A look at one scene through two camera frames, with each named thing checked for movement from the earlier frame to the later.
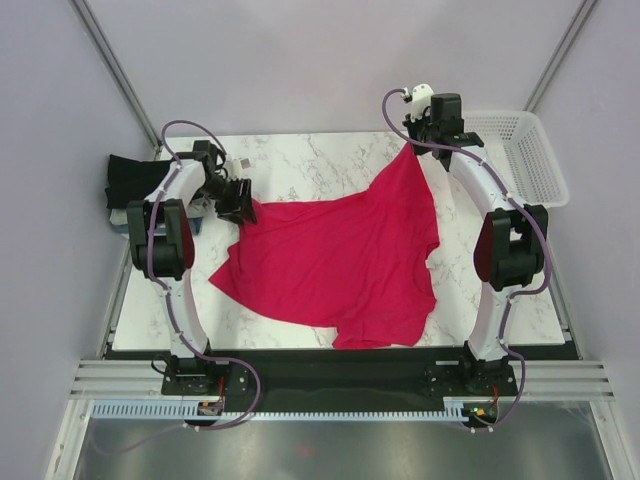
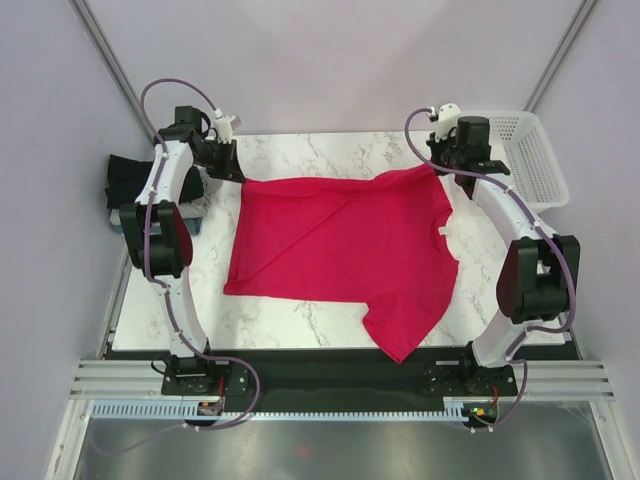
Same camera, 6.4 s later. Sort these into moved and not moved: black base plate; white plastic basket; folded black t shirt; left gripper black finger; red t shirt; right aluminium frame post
Moved: red t shirt; left gripper black finger
Not moved: folded black t shirt; white plastic basket; black base plate; right aluminium frame post
